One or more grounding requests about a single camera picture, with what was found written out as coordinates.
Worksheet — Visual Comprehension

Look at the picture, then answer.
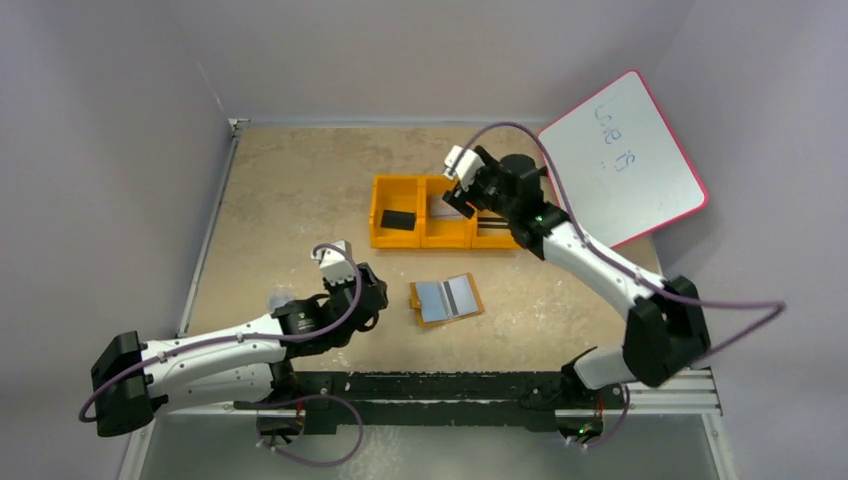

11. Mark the grey striped credit card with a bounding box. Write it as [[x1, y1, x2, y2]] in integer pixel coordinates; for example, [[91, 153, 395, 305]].
[[442, 275, 479, 318]]

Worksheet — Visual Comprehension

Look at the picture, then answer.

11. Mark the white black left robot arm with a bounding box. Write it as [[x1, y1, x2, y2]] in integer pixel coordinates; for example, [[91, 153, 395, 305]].
[[80, 263, 389, 438]]

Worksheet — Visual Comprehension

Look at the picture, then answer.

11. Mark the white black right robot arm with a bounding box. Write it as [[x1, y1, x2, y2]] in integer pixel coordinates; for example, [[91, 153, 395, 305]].
[[443, 146, 711, 395]]

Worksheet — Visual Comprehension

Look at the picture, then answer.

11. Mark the silver striped card middle bin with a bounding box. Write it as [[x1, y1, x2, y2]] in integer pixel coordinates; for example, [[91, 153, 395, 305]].
[[426, 195, 464, 221]]

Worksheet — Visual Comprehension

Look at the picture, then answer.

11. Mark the black card in bin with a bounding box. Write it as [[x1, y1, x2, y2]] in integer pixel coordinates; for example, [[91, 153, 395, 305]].
[[380, 209, 417, 231]]

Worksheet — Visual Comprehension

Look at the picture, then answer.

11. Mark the yellow plastic sorting bin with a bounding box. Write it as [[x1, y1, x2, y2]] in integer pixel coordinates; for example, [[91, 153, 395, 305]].
[[369, 175, 518, 250]]

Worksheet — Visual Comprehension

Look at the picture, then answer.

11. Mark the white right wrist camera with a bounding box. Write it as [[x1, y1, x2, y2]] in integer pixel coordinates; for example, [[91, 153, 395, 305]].
[[442, 145, 485, 190]]

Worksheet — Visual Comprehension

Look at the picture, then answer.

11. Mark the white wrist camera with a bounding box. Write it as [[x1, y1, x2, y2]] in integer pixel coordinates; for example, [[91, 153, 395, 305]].
[[312, 240, 355, 286], [442, 145, 485, 190]]

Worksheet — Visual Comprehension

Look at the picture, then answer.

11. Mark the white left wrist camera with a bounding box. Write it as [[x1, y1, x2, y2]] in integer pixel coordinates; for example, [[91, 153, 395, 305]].
[[312, 240, 355, 286]]

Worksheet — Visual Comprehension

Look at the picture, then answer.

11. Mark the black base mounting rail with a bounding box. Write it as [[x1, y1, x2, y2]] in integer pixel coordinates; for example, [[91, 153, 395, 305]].
[[234, 362, 629, 441]]

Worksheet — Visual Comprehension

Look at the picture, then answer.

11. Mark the white board with pink frame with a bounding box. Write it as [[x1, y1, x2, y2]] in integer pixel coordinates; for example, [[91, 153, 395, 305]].
[[538, 69, 709, 247]]

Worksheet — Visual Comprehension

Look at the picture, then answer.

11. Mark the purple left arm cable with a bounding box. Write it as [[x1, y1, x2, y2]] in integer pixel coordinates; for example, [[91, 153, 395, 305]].
[[78, 243, 366, 468]]

